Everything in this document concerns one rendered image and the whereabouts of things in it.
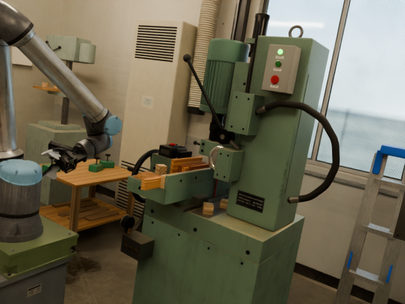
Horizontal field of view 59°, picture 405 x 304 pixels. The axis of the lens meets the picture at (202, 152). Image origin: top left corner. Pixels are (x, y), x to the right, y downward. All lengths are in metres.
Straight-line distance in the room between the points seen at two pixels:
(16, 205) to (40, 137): 2.25
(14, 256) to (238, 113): 0.93
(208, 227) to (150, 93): 1.89
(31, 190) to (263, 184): 0.87
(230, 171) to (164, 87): 1.78
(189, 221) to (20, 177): 0.65
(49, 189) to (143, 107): 1.21
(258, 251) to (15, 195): 0.89
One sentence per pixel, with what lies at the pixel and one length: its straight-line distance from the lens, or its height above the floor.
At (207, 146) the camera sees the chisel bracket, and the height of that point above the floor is 1.04.
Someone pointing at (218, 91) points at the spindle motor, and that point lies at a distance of 1.51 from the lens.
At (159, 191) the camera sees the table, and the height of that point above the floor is 0.89.
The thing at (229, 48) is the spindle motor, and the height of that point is 1.47.
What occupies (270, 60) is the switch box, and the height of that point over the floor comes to 1.43.
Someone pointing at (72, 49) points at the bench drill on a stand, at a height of 1.46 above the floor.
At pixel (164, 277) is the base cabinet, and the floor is 0.48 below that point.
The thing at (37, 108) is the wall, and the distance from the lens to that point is 4.49.
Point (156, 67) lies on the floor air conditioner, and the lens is 3.09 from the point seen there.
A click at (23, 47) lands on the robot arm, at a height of 1.33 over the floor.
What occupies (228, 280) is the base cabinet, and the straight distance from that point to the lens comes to 1.43.
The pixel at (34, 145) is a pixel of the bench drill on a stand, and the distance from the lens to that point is 3.78.
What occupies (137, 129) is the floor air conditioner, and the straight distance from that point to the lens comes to 3.20.
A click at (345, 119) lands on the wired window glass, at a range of 2.78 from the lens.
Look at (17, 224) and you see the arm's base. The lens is 1.49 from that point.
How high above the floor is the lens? 1.29
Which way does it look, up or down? 10 degrees down
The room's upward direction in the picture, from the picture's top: 9 degrees clockwise
